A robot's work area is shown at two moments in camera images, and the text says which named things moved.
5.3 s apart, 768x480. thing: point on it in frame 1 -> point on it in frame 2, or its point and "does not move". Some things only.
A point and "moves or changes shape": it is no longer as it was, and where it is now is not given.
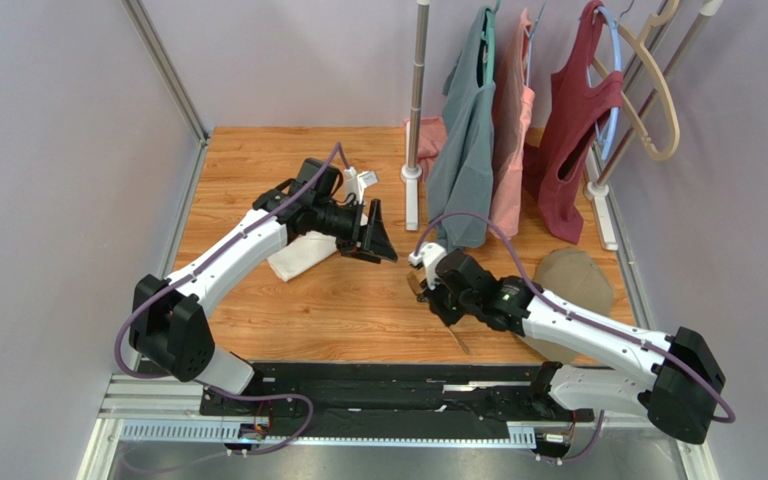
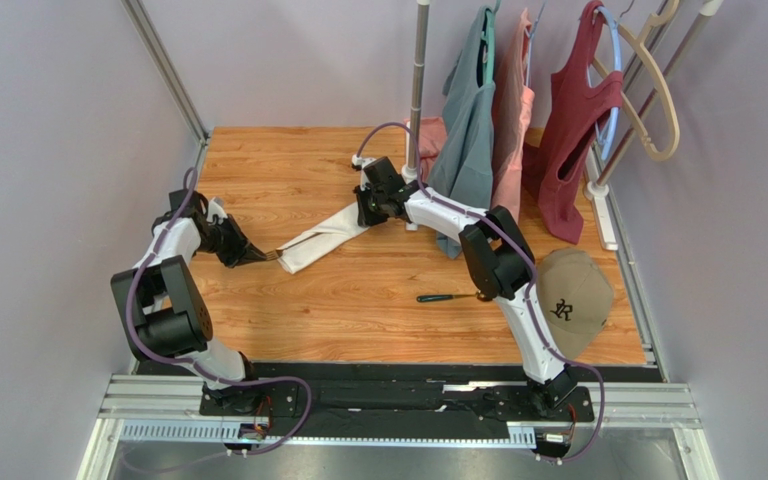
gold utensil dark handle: [459, 341] moves or changes shape
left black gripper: [369, 242] -> [243, 251]
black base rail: [447, 401] does not move
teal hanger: [488, 38] does not move
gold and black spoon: [414, 278] moves or changes shape
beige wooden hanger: [641, 43] does not move
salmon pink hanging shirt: [513, 112] does not move
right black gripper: [438, 301] -> [364, 207]
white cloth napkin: [300, 253] moves or changes shape
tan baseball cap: [573, 276] does not move
